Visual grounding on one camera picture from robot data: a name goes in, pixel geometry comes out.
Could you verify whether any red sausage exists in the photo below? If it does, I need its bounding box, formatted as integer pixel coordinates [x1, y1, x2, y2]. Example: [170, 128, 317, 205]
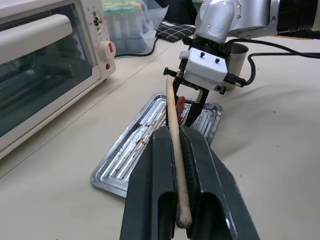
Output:
[175, 96, 187, 126]

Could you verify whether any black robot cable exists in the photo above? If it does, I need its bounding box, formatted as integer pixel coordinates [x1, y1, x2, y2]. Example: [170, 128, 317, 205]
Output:
[224, 39, 320, 86]

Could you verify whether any metal cup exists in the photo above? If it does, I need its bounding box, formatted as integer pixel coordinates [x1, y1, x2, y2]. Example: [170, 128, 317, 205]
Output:
[225, 42, 250, 92]

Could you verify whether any wooden skewer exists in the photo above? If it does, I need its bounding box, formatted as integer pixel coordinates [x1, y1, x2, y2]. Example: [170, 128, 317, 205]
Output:
[164, 75, 194, 230]

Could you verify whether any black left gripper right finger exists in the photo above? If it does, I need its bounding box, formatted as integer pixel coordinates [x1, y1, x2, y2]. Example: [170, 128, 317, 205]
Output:
[178, 125, 261, 240]

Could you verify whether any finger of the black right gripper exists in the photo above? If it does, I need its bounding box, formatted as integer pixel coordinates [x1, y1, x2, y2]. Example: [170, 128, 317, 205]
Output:
[173, 76, 186, 102]
[185, 88, 210, 128]

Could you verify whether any clear plastic bag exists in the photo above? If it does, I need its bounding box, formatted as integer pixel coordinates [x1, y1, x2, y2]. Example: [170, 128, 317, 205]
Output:
[134, 0, 171, 56]

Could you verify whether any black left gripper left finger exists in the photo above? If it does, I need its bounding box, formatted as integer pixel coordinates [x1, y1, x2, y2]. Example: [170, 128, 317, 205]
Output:
[119, 125, 179, 240]

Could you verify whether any ribbed metal tray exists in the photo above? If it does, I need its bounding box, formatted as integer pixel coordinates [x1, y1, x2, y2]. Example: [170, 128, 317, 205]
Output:
[90, 92, 223, 200]

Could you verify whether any white toaster oven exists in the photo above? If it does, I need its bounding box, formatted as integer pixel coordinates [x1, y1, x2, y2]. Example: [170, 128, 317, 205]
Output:
[0, 0, 117, 161]

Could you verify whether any black white checked cloth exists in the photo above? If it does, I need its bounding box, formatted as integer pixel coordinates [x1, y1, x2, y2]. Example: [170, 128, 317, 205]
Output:
[155, 21, 196, 43]

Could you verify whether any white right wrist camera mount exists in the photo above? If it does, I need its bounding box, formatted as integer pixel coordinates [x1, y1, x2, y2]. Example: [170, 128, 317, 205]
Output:
[179, 46, 229, 91]

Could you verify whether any green capped tube box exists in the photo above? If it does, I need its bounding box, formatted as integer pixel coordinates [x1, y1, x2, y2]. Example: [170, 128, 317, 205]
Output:
[101, 0, 151, 57]

